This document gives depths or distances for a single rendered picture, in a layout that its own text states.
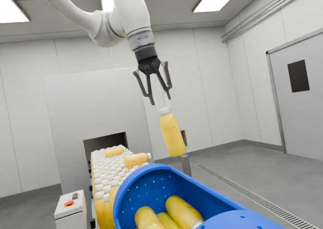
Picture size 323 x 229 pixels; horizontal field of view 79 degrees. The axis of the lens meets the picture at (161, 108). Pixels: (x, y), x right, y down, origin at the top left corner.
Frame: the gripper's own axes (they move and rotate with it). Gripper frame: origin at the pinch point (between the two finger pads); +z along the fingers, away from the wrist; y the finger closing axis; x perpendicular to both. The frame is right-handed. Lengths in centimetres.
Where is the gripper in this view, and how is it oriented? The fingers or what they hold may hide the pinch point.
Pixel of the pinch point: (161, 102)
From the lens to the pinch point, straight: 72.6
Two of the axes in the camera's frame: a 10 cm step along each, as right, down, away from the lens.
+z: 3.0, 9.4, 1.7
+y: 9.3, -3.3, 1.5
